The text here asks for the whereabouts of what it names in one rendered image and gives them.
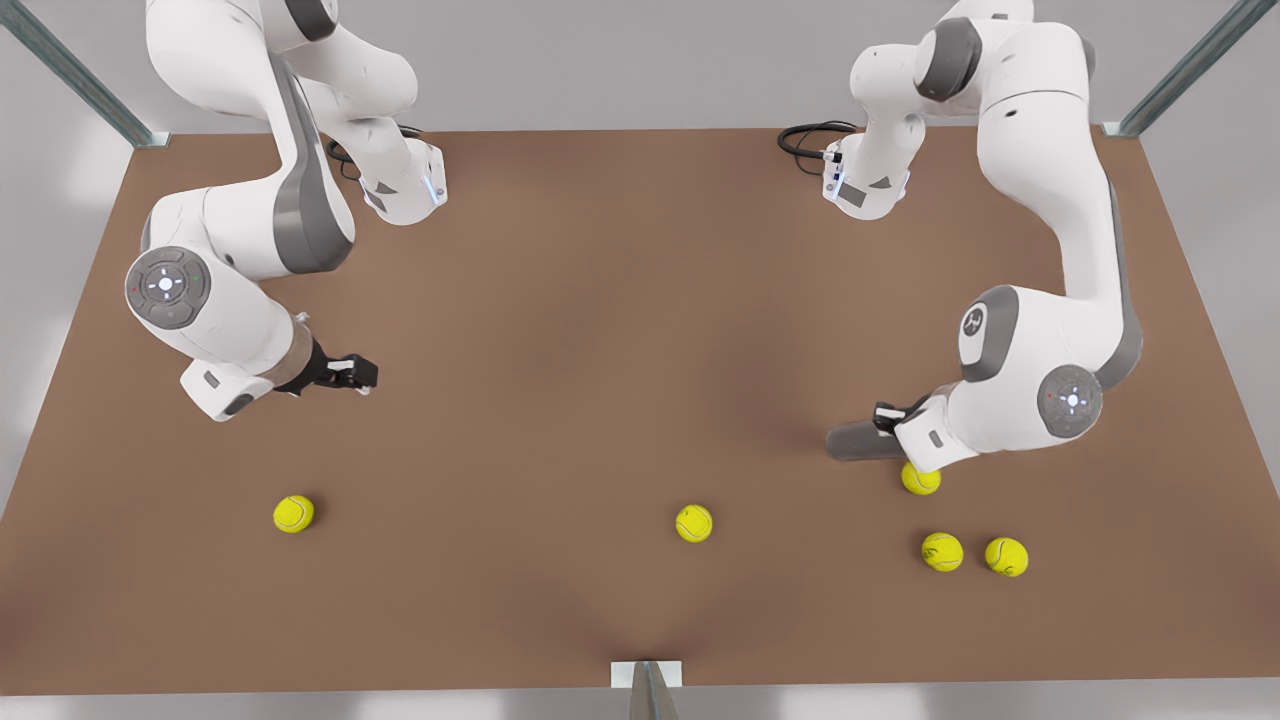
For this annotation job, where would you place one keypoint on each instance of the grey translucent tennis tube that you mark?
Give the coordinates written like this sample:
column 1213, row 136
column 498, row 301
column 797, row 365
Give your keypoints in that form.
column 858, row 442

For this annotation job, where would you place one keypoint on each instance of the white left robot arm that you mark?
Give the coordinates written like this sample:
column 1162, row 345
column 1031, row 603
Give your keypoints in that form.
column 1040, row 150

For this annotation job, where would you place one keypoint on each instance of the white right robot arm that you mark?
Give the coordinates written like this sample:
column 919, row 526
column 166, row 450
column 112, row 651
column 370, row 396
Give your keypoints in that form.
column 240, row 215

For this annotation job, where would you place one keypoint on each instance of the yellow tennis ball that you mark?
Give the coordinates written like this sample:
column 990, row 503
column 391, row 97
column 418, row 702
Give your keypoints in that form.
column 924, row 482
column 942, row 552
column 694, row 523
column 293, row 514
column 1006, row 557

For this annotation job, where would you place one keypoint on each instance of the silver frame post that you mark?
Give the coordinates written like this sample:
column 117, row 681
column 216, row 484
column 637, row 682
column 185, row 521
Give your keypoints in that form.
column 75, row 70
column 1185, row 70
column 650, row 690

